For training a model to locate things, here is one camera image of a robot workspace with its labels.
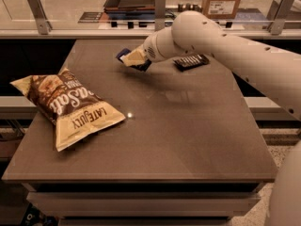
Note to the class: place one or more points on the brown table drawer unit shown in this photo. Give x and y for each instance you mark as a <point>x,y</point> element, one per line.
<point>152,205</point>

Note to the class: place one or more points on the left metal glass bracket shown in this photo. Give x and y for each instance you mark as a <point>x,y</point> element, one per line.
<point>43,25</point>

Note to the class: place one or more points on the metal glass bracket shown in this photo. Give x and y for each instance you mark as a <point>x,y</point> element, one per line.
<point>43,25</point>
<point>160,10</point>
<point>277,25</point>

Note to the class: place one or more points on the Late July chips bag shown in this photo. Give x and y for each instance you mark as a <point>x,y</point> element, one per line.
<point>74,110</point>

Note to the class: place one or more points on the blue rxbar blueberry bar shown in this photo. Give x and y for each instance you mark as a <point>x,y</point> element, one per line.
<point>141,67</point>

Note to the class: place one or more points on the glass barrier panel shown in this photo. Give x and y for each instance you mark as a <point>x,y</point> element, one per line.
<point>16,15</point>

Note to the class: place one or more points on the dark chocolate snack bar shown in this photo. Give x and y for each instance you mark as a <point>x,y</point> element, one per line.
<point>190,62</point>

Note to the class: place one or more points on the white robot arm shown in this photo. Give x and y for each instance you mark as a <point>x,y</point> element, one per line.
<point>274,72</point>

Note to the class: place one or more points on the cardboard box with label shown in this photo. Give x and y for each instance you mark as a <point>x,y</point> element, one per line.
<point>220,9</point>

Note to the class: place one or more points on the open orange black case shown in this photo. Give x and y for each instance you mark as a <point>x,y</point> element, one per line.
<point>133,0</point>

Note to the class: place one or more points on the middle metal glass bracket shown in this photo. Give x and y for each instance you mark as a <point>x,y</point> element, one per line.
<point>160,10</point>

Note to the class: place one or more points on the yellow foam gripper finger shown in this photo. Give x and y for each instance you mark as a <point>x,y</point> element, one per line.
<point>134,58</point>
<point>139,50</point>

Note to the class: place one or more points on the right metal glass bracket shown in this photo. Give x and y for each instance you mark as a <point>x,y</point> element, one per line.
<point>277,25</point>

